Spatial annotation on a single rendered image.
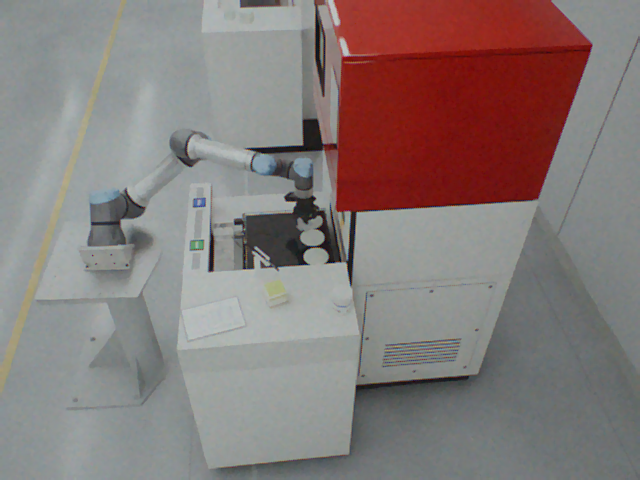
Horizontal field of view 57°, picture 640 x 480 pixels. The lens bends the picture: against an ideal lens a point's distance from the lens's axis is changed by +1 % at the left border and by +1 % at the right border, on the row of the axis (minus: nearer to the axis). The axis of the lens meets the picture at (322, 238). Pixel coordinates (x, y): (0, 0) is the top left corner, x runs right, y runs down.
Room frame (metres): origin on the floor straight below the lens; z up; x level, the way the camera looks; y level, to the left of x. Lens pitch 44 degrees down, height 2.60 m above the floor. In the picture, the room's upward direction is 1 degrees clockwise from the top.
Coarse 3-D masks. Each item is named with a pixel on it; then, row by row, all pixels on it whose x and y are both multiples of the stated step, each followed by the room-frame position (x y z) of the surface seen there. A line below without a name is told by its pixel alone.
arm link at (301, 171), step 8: (296, 160) 1.81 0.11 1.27; (304, 160) 1.81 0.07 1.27; (296, 168) 1.77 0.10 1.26; (304, 168) 1.76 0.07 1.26; (312, 168) 1.78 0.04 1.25; (296, 176) 1.77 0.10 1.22; (304, 176) 1.76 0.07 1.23; (312, 176) 1.79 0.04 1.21; (296, 184) 1.77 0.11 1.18; (304, 184) 1.76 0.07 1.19; (312, 184) 1.78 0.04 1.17
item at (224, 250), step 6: (216, 228) 1.83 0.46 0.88; (228, 228) 1.83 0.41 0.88; (228, 240) 1.76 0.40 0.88; (216, 246) 1.72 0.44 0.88; (222, 246) 1.72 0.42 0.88; (228, 246) 1.72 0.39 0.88; (216, 252) 1.69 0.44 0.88; (222, 252) 1.69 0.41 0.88; (228, 252) 1.69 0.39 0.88; (216, 258) 1.65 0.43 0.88; (222, 258) 1.65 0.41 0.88; (228, 258) 1.65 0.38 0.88; (216, 264) 1.62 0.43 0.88; (222, 264) 1.62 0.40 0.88; (228, 264) 1.62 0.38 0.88; (216, 270) 1.59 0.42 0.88; (222, 270) 1.59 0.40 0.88; (228, 270) 1.59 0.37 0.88
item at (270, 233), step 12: (252, 216) 1.89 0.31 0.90; (264, 216) 1.89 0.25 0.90; (276, 216) 1.89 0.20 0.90; (288, 216) 1.90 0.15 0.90; (324, 216) 1.90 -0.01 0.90; (252, 228) 1.81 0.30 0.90; (264, 228) 1.82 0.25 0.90; (276, 228) 1.82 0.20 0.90; (288, 228) 1.82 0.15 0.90; (312, 228) 1.82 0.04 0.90; (324, 228) 1.82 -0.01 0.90; (252, 240) 1.74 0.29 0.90; (264, 240) 1.74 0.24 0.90; (276, 240) 1.74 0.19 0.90; (288, 240) 1.75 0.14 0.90; (300, 240) 1.75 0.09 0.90; (324, 240) 1.75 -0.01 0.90; (252, 252) 1.67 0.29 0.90; (264, 252) 1.67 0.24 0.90; (276, 252) 1.67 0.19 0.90; (288, 252) 1.67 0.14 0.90; (300, 252) 1.68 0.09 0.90; (252, 264) 1.60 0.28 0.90; (264, 264) 1.61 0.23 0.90; (276, 264) 1.61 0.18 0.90; (288, 264) 1.61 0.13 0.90; (300, 264) 1.61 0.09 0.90
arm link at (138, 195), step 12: (168, 156) 1.96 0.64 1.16; (156, 168) 1.94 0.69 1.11; (168, 168) 1.93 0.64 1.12; (180, 168) 1.93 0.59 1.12; (144, 180) 1.92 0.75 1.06; (156, 180) 1.91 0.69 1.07; (168, 180) 1.92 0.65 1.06; (132, 192) 1.90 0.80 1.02; (144, 192) 1.89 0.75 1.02; (156, 192) 1.91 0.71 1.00; (132, 204) 1.87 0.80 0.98; (144, 204) 1.89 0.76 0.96; (132, 216) 1.87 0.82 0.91
